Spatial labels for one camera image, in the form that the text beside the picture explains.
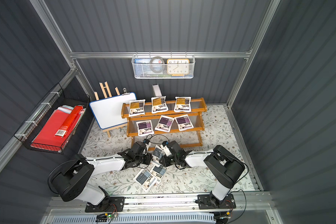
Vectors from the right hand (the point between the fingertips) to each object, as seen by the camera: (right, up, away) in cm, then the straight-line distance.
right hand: (160, 163), depth 87 cm
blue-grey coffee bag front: (-8, -8, -6) cm, 13 cm away
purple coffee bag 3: (+15, +25, +2) cm, 30 cm away
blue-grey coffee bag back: (-2, +6, +2) cm, 6 cm away
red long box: (-46, +27, -15) cm, 56 cm away
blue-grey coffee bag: (-1, -4, -2) cm, 5 cm away
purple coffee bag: (-10, +22, 0) cm, 24 cm away
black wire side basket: (-57, +21, -26) cm, 66 cm away
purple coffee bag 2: (+3, +25, +2) cm, 25 cm away
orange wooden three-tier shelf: (+21, +14, +13) cm, 28 cm away
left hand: (-5, +2, +2) cm, 5 cm away
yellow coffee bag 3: (+14, +36, -8) cm, 40 cm away
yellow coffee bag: (-13, +34, -8) cm, 37 cm away
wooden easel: (-35, +45, 0) cm, 57 cm away
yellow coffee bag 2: (0, +36, -8) cm, 37 cm away
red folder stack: (-51, +23, -16) cm, 59 cm away
